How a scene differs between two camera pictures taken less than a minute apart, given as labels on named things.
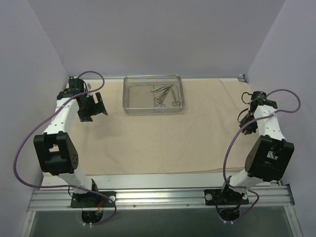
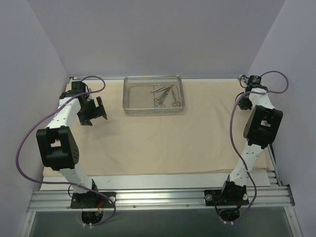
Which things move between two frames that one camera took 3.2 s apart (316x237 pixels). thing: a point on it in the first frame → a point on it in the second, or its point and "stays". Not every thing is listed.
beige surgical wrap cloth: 207,138 stays
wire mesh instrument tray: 153,94 stays
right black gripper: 247,126 → 244,104
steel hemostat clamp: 161,99 stays
